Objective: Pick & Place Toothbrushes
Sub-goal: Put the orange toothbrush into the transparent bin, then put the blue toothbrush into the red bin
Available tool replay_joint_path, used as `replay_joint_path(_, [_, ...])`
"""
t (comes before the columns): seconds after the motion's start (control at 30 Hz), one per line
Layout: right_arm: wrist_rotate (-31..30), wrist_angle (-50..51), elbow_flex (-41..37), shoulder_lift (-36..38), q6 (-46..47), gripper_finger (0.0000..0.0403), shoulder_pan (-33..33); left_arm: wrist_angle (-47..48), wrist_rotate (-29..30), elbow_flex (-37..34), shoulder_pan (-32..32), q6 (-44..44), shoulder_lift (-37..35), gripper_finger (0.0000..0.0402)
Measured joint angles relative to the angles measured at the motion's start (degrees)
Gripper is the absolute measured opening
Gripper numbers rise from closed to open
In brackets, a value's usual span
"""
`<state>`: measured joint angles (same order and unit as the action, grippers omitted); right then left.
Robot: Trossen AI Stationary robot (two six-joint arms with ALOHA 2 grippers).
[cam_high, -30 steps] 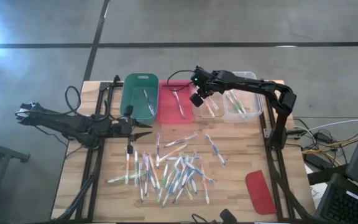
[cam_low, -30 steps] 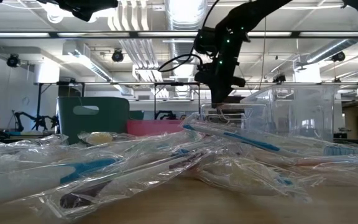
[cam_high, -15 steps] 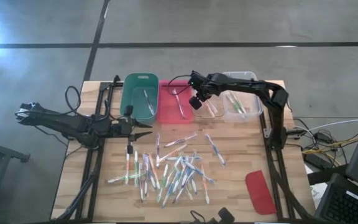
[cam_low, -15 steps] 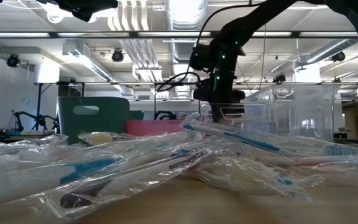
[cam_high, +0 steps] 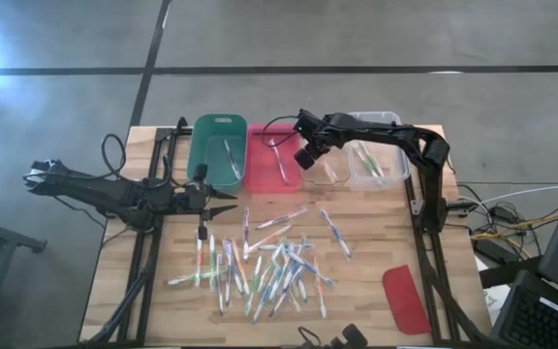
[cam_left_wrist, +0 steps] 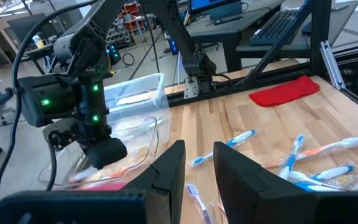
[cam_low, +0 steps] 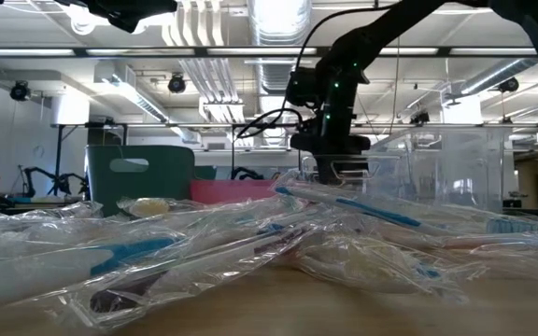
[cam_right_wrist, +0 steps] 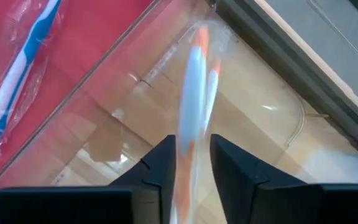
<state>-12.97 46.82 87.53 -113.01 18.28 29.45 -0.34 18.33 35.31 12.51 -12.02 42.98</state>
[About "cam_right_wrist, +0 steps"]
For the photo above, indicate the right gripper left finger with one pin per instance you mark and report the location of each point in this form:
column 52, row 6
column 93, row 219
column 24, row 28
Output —
column 154, row 186

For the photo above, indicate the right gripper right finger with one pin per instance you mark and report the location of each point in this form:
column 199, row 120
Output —
column 253, row 193

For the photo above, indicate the blue white toothbrush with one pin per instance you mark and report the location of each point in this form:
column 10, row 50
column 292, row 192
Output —
column 26, row 53

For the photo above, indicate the clear plastic bin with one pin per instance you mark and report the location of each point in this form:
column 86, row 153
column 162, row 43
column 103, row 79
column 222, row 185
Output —
column 135, row 109

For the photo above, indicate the pink plastic bin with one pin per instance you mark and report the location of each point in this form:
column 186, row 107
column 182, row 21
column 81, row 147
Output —
column 89, row 37

